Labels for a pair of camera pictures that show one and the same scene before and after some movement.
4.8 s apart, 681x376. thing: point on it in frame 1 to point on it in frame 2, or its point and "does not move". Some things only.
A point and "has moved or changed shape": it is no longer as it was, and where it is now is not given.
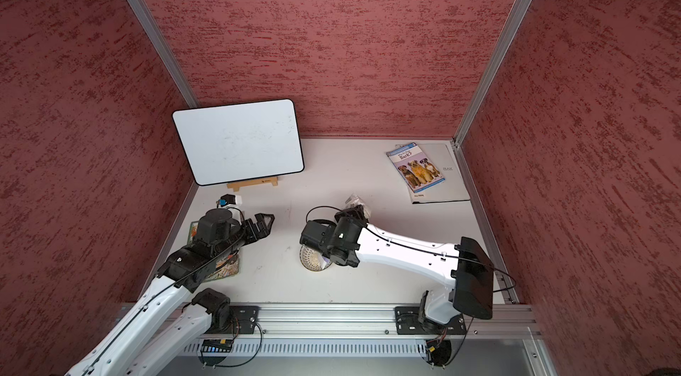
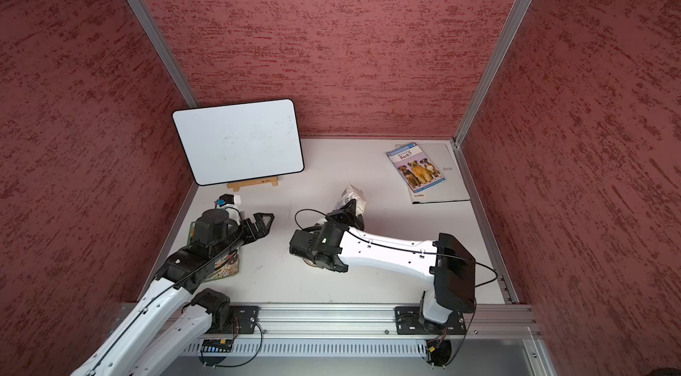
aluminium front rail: (381, 330) does not move
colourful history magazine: (227, 267) does not move
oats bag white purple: (354, 199) has moved or changed shape
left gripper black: (263, 231) does not move
